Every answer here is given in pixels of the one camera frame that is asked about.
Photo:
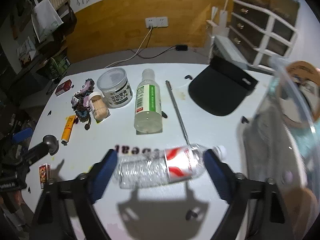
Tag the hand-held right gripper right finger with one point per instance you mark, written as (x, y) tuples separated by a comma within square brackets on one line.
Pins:
[(215, 177)]

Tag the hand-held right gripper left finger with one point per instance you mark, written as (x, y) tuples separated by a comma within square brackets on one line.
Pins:
[(105, 172)]

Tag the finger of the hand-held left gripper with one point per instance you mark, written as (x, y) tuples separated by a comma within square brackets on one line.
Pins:
[(37, 151), (22, 135)]

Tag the red and gold card box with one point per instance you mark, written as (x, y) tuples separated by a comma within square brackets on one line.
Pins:
[(44, 175)]

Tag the clear water bottle red label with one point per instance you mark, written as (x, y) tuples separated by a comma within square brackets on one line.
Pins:
[(150, 170)]

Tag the clear toothpick jar white cap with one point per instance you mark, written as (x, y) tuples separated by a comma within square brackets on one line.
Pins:
[(98, 107)]

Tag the clear plastic container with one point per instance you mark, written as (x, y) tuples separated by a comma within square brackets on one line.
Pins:
[(272, 135)]

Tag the black box with label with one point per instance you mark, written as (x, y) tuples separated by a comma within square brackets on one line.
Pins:
[(215, 92)]

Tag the clear bottle green white label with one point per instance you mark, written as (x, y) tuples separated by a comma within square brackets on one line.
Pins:
[(147, 97)]

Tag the yellow tube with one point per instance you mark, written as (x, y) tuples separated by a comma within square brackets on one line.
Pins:
[(67, 130)]

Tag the dark red small box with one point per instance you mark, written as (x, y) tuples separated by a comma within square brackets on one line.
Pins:
[(63, 87)]

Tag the thin metal telescopic rod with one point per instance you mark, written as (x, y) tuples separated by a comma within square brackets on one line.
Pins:
[(176, 110)]

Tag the clear round jar white label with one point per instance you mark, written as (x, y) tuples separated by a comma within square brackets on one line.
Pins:
[(117, 95)]

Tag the green cardboard box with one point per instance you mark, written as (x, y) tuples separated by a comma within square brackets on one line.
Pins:
[(58, 65)]

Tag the white tote bag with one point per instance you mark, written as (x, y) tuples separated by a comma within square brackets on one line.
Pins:
[(46, 20)]

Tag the black power adapter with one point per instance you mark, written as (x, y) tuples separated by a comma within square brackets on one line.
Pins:
[(181, 47)]

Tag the round wooden lid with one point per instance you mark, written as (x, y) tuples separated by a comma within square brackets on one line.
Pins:
[(300, 66)]

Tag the white wooden stool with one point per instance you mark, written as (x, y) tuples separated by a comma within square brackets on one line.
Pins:
[(220, 27)]

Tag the white frame drawer cabinet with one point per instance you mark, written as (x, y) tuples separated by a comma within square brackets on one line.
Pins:
[(262, 37)]

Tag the white wall socket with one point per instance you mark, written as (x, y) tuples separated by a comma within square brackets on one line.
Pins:
[(156, 22)]

